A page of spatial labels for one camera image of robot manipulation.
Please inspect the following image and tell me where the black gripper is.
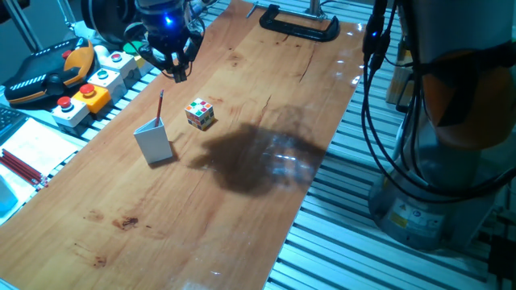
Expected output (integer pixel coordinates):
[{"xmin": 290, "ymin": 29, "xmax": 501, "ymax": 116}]
[{"xmin": 136, "ymin": 0, "xmax": 205, "ymax": 83}]

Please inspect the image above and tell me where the black keyboard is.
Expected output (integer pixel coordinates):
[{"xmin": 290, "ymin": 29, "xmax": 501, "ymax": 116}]
[{"xmin": 0, "ymin": 104, "xmax": 28, "ymax": 145}]

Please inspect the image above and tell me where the black filament spool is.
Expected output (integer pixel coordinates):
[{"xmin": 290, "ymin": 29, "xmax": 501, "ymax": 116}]
[{"xmin": 80, "ymin": 0, "xmax": 140, "ymax": 46}]

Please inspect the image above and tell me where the yellow box red button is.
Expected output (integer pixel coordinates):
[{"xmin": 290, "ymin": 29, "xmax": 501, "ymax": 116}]
[{"xmin": 71, "ymin": 83, "xmax": 112, "ymax": 114}]

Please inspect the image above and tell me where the grey metal pole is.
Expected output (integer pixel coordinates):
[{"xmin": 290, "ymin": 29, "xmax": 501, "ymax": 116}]
[
  {"xmin": 2, "ymin": 0, "xmax": 44, "ymax": 53},
  {"xmin": 52, "ymin": 0, "xmax": 78, "ymax": 37}
]

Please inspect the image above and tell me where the orange wooden board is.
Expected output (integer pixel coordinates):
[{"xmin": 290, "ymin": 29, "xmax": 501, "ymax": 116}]
[{"xmin": 0, "ymin": 0, "xmax": 366, "ymax": 290}]

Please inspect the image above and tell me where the white box green small button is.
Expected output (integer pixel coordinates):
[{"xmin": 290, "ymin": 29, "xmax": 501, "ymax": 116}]
[{"xmin": 86, "ymin": 68, "xmax": 128, "ymax": 102}]

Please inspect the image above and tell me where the white box red small button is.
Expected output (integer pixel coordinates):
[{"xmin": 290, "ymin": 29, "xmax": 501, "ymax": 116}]
[{"xmin": 100, "ymin": 51, "xmax": 140, "ymax": 88}]

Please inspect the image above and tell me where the long support pole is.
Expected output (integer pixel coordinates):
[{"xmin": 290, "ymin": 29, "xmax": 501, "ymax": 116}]
[{"xmin": 304, "ymin": 0, "xmax": 326, "ymax": 19}]

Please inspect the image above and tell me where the black orange teach pendant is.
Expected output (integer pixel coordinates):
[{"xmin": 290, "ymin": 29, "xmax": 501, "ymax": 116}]
[{"xmin": 2, "ymin": 36, "xmax": 97, "ymax": 106}]

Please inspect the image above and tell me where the black cable with usb connector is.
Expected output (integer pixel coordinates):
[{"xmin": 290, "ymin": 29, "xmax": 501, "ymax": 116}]
[{"xmin": 360, "ymin": 0, "xmax": 516, "ymax": 202}]

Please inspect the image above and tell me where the white box red mushroom button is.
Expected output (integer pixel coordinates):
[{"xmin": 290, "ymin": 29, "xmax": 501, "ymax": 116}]
[{"xmin": 51, "ymin": 95, "xmax": 90, "ymax": 129}]

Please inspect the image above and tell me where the white round object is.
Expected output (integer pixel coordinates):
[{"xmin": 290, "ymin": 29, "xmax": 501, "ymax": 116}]
[{"xmin": 92, "ymin": 43, "xmax": 110, "ymax": 62}]

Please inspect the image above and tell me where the white paper sheet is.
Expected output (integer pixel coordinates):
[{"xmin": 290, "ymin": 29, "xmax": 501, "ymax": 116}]
[{"xmin": 0, "ymin": 118, "xmax": 81, "ymax": 225}]

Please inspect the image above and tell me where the red striped pencil with eraser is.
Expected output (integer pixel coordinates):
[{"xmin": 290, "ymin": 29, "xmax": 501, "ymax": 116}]
[{"xmin": 154, "ymin": 89, "xmax": 165, "ymax": 128}]

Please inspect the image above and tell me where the white rubik's cube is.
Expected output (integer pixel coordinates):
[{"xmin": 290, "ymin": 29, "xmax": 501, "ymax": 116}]
[{"xmin": 184, "ymin": 97, "xmax": 216, "ymax": 132}]

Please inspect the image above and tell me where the brown cardboard box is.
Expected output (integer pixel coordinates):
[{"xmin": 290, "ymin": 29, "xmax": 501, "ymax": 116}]
[{"xmin": 385, "ymin": 39, "xmax": 410, "ymax": 106}]

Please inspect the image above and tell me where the yellow box green big button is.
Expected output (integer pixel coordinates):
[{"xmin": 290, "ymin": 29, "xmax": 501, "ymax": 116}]
[{"xmin": 123, "ymin": 39, "xmax": 156, "ymax": 77}]

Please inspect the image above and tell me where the black c-clamp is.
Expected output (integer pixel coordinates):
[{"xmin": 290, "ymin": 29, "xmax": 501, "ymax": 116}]
[{"xmin": 246, "ymin": 2, "xmax": 342, "ymax": 44}]

